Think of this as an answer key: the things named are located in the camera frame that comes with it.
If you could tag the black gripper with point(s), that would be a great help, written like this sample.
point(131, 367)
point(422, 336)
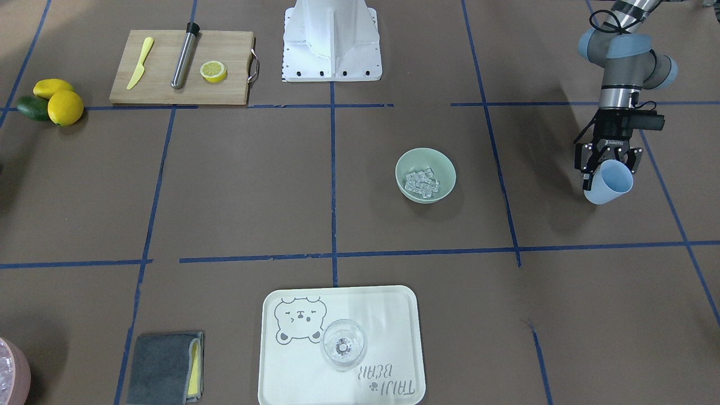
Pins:
point(611, 144)

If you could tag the clear ice cubes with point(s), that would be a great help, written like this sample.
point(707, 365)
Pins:
point(422, 183)

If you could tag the light blue cup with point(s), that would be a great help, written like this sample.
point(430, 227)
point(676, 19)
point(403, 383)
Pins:
point(611, 180)

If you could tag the pink bowl with ice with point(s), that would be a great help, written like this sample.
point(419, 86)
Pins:
point(15, 374)

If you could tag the green avocado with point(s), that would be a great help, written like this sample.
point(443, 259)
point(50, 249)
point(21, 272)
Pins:
point(33, 107)

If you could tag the green bowl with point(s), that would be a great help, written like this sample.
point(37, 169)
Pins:
point(421, 158)

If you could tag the cream bear tray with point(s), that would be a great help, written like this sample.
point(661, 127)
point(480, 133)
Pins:
point(293, 369)

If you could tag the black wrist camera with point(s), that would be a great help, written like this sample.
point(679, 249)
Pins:
point(645, 120)

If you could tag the yellow lemon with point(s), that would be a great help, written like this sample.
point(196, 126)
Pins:
point(65, 108)

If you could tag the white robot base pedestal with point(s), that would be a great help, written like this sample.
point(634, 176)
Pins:
point(331, 41)

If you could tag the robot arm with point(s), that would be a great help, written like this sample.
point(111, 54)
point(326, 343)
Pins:
point(630, 66)

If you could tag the lemon half slice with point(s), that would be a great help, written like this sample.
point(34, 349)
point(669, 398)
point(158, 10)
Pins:
point(213, 71)

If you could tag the wooden cutting board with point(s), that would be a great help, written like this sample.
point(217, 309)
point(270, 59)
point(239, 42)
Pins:
point(232, 48)

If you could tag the yellow mango fruit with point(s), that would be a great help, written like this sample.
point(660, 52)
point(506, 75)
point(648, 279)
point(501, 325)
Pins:
point(46, 88)

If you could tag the steel muddler black cap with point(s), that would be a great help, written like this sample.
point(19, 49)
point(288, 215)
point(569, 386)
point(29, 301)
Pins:
point(186, 55)

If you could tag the grey folded cloth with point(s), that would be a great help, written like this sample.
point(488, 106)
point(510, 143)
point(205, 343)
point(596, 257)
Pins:
point(167, 368)

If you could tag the yellow plastic knife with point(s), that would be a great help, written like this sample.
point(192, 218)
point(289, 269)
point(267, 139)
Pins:
point(140, 65)

